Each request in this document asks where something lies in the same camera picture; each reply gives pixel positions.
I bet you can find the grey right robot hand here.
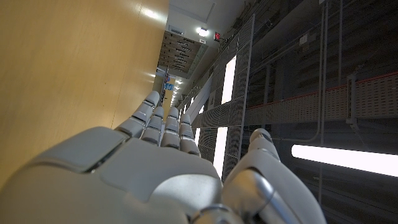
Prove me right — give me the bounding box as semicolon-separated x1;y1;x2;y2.
0;90;328;224

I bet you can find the rectangular ceiling light panel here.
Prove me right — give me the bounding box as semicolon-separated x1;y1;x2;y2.
212;126;229;179
220;55;238;105

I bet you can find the round ceiling lamp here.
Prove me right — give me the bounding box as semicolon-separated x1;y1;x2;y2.
195;26;210;38

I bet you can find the long ceiling light tube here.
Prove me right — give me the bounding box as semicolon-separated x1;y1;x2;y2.
291;144;398;178

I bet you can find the slatted wooden wall panel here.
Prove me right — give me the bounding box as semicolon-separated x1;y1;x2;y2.
157;30;203;75

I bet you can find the wire mesh ceiling grid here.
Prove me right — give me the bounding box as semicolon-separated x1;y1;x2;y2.
174;14;256;183

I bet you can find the perforated cable tray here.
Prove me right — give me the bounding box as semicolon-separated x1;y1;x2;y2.
244;71;398;126

